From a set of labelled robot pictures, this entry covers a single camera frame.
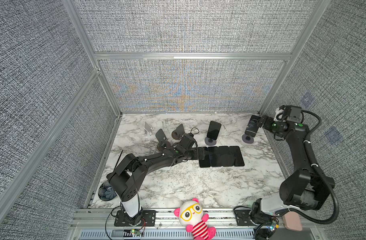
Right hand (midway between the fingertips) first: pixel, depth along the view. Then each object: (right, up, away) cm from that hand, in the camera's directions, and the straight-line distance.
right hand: (266, 122), depth 83 cm
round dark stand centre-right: (-27, -13, +20) cm, 36 cm away
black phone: (-25, -22, +18) cm, 38 cm away
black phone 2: (-26, -4, +15) cm, 30 cm away
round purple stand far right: (-1, -11, +20) cm, 23 cm away
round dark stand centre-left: (-50, -7, +18) cm, 53 cm away
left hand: (-36, -18, +4) cm, 41 cm away
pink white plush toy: (-43, -43, -14) cm, 62 cm away
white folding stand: (-71, -3, +20) cm, 73 cm away
